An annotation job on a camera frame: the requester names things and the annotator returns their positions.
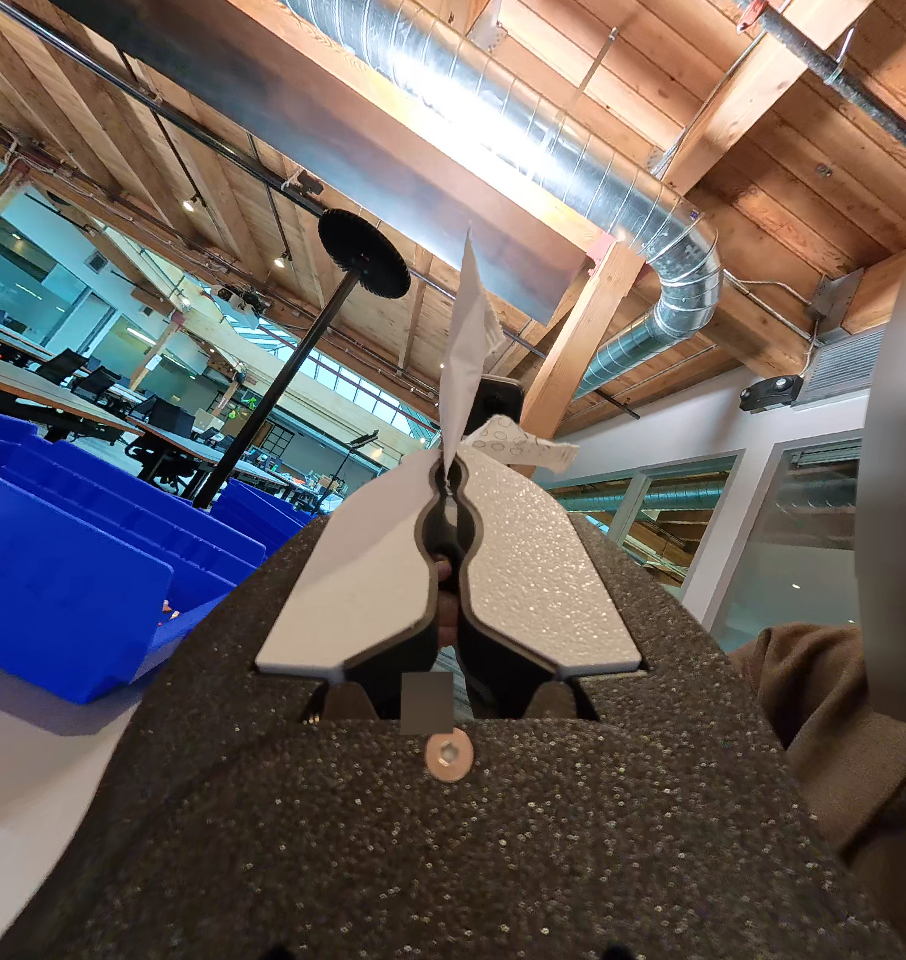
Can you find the grey desk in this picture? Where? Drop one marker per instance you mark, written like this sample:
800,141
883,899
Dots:
18,787

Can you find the long wooden-edged table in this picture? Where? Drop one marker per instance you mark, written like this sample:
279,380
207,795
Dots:
18,382

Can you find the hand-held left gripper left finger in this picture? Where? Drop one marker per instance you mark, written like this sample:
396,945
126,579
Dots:
348,592

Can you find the person's right hand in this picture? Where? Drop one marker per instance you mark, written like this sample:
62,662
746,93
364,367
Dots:
447,615

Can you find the grey ceiling pipe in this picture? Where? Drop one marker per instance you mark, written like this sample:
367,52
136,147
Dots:
835,67

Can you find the metal ventilation duct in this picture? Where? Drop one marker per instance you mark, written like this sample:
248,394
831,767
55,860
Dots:
498,112

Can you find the wall vent grille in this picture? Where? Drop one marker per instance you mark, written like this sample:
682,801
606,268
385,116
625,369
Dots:
842,367

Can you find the person's right forearm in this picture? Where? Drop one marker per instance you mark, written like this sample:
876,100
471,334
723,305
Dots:
812,712

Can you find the white numeral-print paper bag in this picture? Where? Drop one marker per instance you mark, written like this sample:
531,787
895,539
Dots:
464,352

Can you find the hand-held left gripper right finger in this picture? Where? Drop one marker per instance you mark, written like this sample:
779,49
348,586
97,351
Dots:
550,592

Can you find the black light stand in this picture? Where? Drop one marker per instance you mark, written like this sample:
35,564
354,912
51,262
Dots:
359,442

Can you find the wooden pillar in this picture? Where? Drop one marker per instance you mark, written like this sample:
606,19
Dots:
580,337

